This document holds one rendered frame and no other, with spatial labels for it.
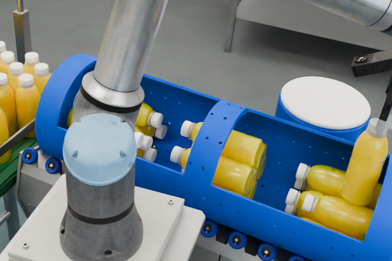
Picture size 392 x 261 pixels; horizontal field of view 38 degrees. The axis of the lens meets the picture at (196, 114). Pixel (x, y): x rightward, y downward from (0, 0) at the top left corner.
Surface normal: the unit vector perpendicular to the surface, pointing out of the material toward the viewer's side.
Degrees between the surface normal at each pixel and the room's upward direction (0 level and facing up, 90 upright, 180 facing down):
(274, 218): 81
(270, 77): 0
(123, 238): 70
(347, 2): 100
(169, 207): 3
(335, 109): 0
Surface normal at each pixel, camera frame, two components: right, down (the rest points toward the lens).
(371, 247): -0.37, 0.29
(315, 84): 0.10, -0.81
